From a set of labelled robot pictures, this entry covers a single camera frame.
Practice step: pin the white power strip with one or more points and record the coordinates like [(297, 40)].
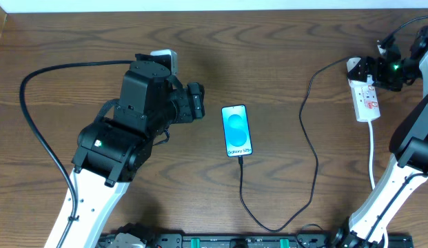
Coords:
[(365, 100)]

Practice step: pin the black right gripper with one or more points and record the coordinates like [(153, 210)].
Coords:
[(367, 69)]

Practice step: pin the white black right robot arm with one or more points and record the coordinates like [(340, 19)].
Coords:
[(408, 163)]

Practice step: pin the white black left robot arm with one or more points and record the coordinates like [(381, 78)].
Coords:
[(120, 139)]

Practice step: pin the blue Galaxy smartphone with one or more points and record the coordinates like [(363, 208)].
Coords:
[(236, 131)]

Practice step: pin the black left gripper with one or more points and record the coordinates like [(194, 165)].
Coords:
[(194, 100)]

